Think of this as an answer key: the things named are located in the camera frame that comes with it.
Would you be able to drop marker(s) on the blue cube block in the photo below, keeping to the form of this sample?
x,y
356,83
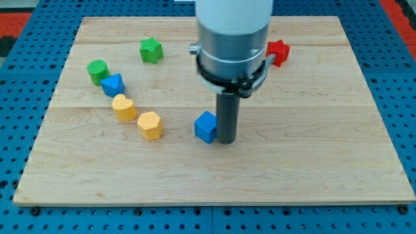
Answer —
x,y
205,127

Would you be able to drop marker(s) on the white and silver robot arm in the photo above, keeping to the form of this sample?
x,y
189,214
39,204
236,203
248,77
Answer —
x,y
230,52

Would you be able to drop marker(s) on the green star block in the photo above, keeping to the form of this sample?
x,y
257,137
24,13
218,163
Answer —
x,y
151,50

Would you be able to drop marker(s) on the red star block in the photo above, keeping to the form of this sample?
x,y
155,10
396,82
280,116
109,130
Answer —
x,y
281,51

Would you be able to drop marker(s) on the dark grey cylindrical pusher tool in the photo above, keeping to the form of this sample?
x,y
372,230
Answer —
x,y
227,111

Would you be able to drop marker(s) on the yellow hexagon block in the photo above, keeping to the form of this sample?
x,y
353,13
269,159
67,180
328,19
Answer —
x,y
150,125

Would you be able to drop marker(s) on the yellow heart block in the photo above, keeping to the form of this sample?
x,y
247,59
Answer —
x,y
124,108

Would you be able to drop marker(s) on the light wooden board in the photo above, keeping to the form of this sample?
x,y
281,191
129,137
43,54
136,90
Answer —
x,y
311,135

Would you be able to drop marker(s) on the blue triangular prism block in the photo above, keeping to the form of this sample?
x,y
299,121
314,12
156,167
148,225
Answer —
x,y
113,85

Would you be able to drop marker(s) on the green cylinder block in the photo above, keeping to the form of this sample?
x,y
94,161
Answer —
x,y
98,70

